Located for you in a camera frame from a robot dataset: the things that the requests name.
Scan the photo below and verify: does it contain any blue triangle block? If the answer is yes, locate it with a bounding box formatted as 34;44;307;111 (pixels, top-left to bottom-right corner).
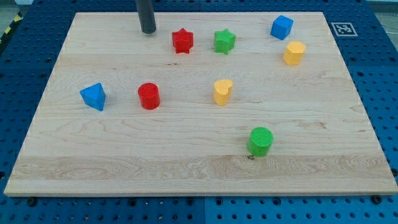
80;83;106;111

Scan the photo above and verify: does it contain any yellow heart block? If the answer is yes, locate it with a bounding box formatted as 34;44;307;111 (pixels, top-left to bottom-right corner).
213;79;233;106

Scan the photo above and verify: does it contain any light wooden board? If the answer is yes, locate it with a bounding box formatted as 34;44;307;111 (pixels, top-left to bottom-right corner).
4;12;397;197

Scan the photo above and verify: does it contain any red cylinder block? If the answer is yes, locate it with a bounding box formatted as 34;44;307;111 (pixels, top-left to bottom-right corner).
137;83;160;110

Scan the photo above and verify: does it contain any green cylinder block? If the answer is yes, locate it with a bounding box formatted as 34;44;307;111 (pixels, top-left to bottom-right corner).
248;127;274;157

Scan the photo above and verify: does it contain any red star block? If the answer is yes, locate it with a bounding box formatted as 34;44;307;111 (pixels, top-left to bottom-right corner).
172;28;193;54

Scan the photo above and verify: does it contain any green star block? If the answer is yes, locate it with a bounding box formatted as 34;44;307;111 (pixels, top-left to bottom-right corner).
214;29;236;55

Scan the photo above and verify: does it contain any yellow hexagon block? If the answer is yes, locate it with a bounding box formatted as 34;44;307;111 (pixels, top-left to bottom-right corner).
282;41;307;65

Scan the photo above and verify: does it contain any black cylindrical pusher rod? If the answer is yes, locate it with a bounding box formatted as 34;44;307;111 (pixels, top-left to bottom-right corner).
136;0;157;34

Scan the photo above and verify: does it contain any blue cube block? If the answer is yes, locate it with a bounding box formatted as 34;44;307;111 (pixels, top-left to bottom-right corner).
271;15;294;40

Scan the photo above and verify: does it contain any white fiducial marker tag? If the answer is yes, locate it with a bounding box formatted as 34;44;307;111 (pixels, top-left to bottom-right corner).
331;22;358;37

